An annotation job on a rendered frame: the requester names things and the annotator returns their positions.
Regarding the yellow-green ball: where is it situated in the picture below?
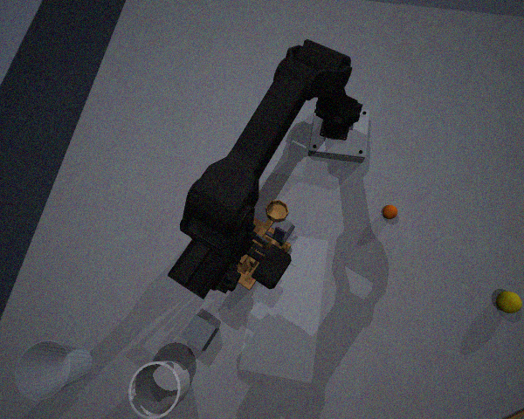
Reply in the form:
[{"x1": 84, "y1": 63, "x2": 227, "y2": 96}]
[{"x1": 496, "y1": 292, "x2": 522, "y2": 313}]

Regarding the brown ball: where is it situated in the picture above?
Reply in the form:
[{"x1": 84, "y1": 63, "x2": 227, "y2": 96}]
[{"x1": 383, "y1": 205, "x2": 397, "y2": 219}]

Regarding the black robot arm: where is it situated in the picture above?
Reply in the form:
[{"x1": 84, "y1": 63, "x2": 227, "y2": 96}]
[{"x1": 167, "y1": 39, "x2": 362, "y2": 299}]

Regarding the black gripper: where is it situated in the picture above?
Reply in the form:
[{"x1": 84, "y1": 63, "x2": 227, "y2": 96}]
[{"x1": 233, "y1": 224, "x2": 292, "y2": 289}]

